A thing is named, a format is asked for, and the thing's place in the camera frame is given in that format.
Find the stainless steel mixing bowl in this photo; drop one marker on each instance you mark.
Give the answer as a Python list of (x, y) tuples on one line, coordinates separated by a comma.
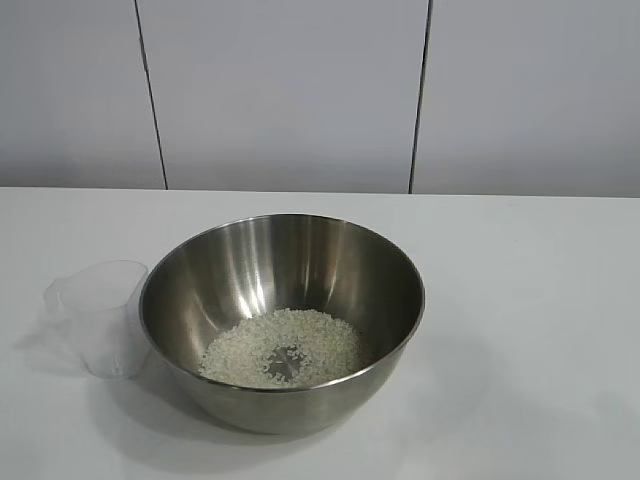
[(300, 270)]

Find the clear plastic measuring cup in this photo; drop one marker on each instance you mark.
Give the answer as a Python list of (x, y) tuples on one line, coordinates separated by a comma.
[(100, 310)]

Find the white uncooked rice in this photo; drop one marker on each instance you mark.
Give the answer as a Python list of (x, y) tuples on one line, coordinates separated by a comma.
[(240, 350)]

